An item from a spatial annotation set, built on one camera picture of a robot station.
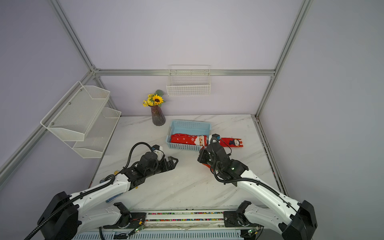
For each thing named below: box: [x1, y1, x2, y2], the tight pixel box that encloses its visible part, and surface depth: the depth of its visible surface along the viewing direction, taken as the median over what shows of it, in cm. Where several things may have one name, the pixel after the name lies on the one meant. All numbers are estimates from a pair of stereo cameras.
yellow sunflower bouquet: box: [142, 89, 166, 108], surface depth 100 cm
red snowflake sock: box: [171, 133, 208, 147], surface depth 101 cm
